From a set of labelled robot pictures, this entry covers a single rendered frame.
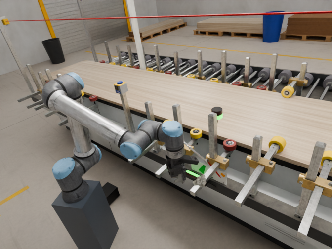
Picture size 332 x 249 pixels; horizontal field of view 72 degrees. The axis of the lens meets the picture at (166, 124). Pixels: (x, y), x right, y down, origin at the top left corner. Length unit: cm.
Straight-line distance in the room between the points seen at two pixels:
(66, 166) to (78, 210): 32
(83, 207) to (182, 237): 86
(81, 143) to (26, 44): 750
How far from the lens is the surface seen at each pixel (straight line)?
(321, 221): 145
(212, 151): 138
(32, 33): 900
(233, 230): 215
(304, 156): 146
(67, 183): 168
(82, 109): 117
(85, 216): 178
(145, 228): 221
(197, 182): 128
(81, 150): 166
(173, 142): 103
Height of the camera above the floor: 181
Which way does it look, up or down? 32 degrees down
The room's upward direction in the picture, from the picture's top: 9 degrees counter-clockwise
